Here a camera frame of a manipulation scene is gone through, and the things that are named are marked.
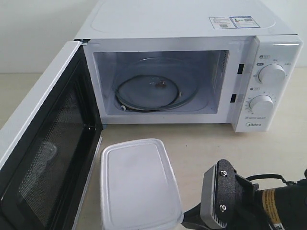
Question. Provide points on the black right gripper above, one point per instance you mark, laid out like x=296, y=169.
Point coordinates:
x=226, y=201

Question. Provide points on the white plastic lidded container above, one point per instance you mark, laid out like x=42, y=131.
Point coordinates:
x=138, y=188

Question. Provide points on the white microwave door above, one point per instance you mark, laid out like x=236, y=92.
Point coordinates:
x=48, y=147

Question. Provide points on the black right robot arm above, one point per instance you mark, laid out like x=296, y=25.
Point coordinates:
x=260, y=202

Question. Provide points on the white Midea microwave body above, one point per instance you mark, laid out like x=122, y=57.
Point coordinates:
x=227, y=61

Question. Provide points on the lower white timer knob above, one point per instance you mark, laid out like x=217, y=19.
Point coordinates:
x=261, y=105

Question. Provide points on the upper white power knob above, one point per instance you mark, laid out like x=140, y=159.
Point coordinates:
x=271, y=75

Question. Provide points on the blue white label sticker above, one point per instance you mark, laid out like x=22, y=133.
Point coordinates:
x=233, y=22

